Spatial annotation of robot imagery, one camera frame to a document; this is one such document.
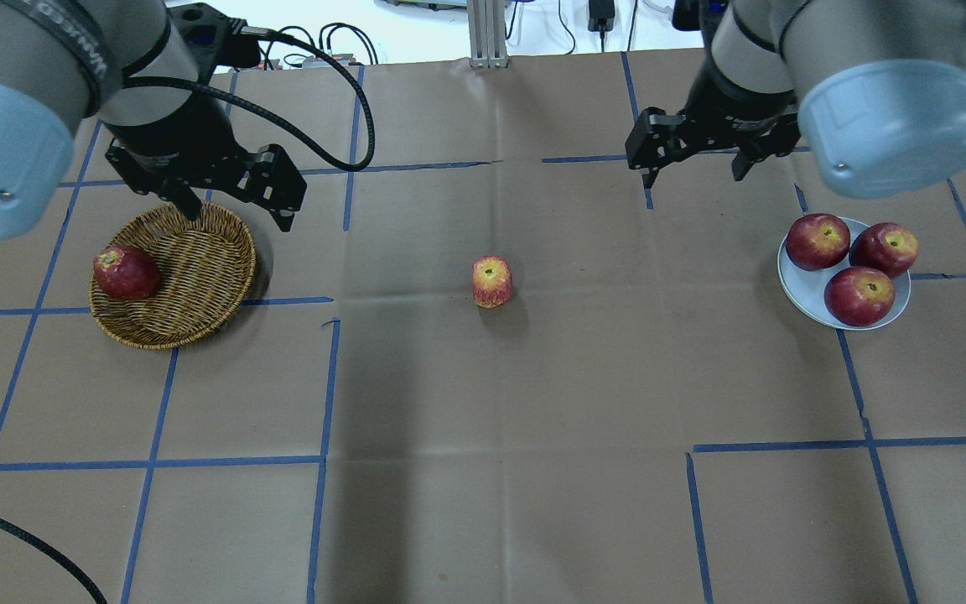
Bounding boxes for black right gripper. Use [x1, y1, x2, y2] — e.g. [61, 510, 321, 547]
[625, 64, 801, 189]

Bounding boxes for red apple on plate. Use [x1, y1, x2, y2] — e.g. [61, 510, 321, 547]
[849, 222, 920, 279]
[782, 213, 852, 271]
[823, 265, 896, 326]

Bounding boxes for red apple left on plate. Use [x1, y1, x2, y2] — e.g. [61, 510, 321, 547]
[782, 213, 852, 271]

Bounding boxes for aluminium frame post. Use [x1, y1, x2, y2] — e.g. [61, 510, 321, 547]
[466, 0, 509, 70]

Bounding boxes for red apple front on plate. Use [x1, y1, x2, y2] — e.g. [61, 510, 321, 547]
[823, 265, 896, 326]

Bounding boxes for white round plate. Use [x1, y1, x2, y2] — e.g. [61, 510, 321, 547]
[777, 217, 911, 331]

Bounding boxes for red apple back on plate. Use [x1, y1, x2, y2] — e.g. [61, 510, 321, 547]
[849, 222, 920, 279]

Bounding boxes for black power adapter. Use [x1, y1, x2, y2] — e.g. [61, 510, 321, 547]
[587, 0, 616, 34]

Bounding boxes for dark red apple in basket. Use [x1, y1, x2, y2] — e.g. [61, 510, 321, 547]
[93, 245, 162, 299]

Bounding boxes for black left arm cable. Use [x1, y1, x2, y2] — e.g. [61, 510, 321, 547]
[0, 25, 377, 604]

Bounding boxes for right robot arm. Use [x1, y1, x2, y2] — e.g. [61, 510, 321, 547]
[626, 1, 966, 199]

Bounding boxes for woven wicker basket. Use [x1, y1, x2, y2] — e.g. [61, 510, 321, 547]
[89, 202, 258, 349]

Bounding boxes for red yellow apple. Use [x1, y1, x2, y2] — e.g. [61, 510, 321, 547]
[471, 255, 513, 309]

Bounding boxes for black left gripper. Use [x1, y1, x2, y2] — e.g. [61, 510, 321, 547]
[105, 101, 307, 233]

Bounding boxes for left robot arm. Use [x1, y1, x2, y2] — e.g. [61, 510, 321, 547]
[0, 1, 307, 240]

